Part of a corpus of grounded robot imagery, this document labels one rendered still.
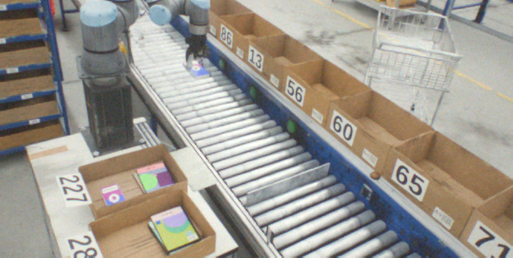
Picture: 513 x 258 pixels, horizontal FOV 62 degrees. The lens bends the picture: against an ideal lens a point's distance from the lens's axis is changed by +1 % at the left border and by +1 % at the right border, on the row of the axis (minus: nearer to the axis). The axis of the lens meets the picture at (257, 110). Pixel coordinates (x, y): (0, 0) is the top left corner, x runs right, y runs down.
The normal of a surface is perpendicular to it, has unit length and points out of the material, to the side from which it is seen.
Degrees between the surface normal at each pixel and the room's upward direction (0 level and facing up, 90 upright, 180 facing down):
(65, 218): 0
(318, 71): 90
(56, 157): 0
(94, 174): 89
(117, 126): 90
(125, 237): 1
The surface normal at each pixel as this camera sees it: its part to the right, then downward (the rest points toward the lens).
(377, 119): -0.84, 0.22
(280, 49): 0.51, 0.49
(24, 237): 0.09, -0.84
